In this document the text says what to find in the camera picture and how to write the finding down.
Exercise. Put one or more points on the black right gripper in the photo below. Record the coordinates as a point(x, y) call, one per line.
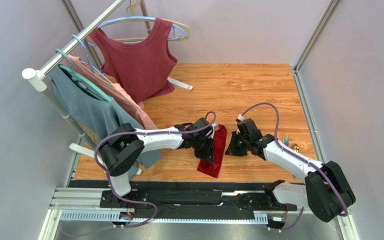
point(237, 145)

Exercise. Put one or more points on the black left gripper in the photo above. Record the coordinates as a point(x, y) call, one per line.
point(208, 154)

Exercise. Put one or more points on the red cloth napkin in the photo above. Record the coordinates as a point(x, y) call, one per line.
point(213, 169)

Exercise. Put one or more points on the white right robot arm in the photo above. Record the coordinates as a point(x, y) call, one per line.
point(325, 189)

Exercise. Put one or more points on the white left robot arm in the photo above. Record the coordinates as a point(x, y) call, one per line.
point(118, 152)

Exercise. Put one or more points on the iridescent fork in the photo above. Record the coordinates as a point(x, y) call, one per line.
point(286, 140)

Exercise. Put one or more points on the gold spoon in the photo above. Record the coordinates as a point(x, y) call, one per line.
point(295, 147)

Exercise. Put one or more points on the maroon tank top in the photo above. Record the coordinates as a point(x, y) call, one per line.
point(142, 69)

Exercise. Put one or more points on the pink hanging shirt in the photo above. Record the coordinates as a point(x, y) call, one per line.
point(114, 90)

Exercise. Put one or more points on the grey-blue hanging shirt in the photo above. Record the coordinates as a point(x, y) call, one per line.
point(100, 116)

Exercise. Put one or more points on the teal clothes hanger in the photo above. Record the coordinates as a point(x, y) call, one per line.
point(82, 81)

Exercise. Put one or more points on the light blue clothes hanger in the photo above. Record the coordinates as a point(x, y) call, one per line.
point(181, 32)

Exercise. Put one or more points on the wooden clothes hanger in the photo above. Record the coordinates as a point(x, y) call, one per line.
point(160, 30)

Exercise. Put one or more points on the white clothes rack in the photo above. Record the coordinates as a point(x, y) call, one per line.
point(36, 77)

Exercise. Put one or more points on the blue wire clothes hanger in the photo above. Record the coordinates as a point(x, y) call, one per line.
point(88, 60)

